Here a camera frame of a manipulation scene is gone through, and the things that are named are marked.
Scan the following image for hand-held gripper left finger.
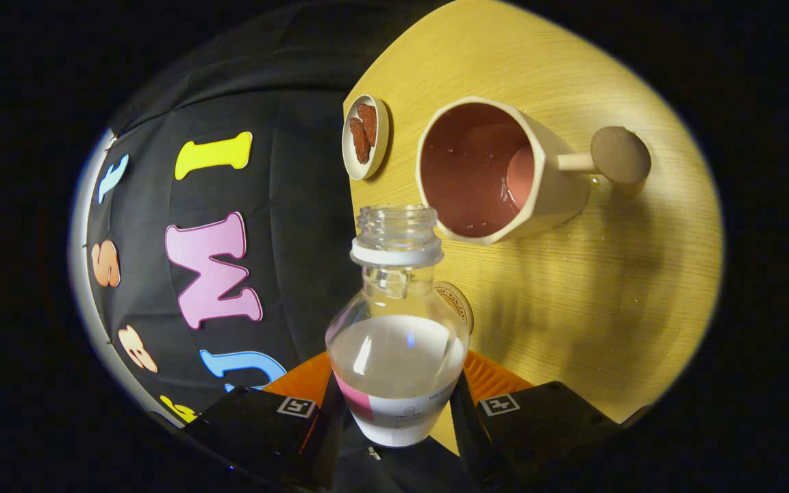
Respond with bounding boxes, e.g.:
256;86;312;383
182;352;351;491

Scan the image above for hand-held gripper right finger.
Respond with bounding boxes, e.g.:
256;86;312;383
449;351;625;488

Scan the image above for round brown coaster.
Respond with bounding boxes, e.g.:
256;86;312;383
434;281;475;335

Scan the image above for clear plastic juice bottle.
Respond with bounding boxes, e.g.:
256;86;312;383
325;204;471;448

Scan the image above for beige cup with pink inside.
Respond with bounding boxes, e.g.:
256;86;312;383
416;96;652;246

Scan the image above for wooden table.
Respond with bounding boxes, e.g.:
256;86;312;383
343;0;724;456

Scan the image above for black backdrop cloth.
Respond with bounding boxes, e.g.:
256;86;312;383
83;0;457;425

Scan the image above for red meat piece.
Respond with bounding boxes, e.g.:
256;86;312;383
357;103;377;147
349;117;371;164

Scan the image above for round white plate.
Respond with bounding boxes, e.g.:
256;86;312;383
342;94;390;181

